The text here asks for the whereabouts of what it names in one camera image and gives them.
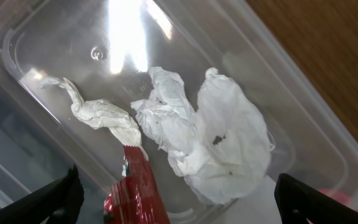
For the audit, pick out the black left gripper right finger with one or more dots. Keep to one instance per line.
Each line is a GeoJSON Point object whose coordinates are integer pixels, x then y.
{"type": "Point", "coordinates": [299, 203]}

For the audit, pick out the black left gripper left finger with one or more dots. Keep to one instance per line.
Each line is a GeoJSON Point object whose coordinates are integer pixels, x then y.
{"type": "Point", "coordinates": [58, 202]}

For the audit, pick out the black food waste tray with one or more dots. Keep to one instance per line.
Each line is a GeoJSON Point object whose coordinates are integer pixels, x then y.
{"type": "Point", "coordinates": [27, 160]}

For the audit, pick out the clear plastic waste bin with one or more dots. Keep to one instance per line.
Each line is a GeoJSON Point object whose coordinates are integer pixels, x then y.
{"type": "Point", "coordinates": [106, 49]}

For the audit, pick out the red serving tray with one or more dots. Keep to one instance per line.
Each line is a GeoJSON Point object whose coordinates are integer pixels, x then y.
{"type": "Point", "coordinates": [324, 209]}

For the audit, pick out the red snack wrapper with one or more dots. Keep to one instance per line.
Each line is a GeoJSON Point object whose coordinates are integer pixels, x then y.
{"type": "Point", "coordinates": [135, 199]}

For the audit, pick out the large crumpled white tissue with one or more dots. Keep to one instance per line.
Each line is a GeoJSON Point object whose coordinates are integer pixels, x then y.
{"type": "Point", "coordinates": [220, 147]}

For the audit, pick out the twisted white tissue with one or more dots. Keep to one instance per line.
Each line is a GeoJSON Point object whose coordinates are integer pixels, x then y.
{"type": "Point", "coordinates": [100, 114]}

